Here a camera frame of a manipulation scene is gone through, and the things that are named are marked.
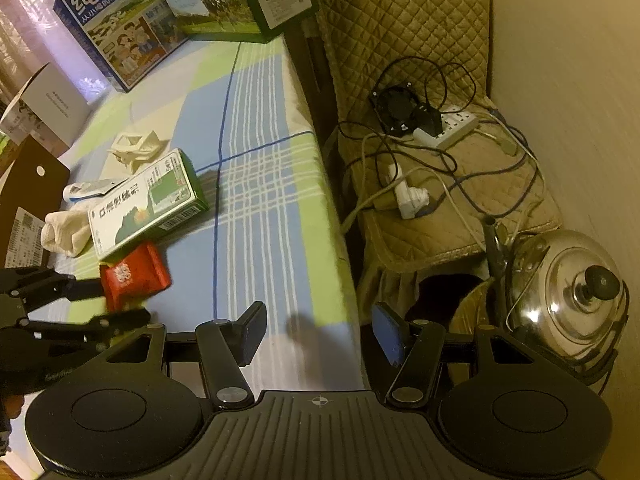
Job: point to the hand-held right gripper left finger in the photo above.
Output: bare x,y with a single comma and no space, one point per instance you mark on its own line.
252,335

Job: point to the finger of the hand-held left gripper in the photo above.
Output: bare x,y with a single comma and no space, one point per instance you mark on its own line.
75,290
110,322

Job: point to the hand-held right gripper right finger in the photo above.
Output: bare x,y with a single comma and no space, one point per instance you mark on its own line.
387,332

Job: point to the red snack packet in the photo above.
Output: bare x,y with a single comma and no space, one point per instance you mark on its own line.
135,272

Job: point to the white knitted sock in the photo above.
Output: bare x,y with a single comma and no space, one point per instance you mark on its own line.
62,232

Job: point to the white blue tube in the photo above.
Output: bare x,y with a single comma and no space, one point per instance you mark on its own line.
85,191

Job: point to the green white medicine box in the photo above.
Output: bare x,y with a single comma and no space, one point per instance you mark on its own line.
145,205

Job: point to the brown cardboard box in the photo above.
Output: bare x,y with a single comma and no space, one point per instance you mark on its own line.
30,180

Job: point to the white plastic hair clip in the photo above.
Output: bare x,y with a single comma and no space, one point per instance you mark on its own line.
131,147

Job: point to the person's left hand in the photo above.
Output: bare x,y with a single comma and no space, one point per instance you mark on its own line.
11,404

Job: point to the white plug adapter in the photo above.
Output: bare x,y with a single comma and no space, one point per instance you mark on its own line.
407,195

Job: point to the checked tablecloth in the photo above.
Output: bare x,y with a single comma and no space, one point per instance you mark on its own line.
260,170

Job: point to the stainless steel kettle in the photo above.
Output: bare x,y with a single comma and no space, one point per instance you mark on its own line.
565,280

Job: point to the white carton box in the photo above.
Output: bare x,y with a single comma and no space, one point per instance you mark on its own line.
55,105

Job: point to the white power strip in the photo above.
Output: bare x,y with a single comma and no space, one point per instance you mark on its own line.
455,127

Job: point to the small black fan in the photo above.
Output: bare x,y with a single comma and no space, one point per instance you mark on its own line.
395,105

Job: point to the purple curtain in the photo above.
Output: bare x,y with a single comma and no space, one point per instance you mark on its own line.
30,25

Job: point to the blue milk carton box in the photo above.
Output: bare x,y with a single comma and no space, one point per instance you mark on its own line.
100,20

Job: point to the quilted beige chair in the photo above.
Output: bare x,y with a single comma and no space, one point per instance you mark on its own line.
400,10

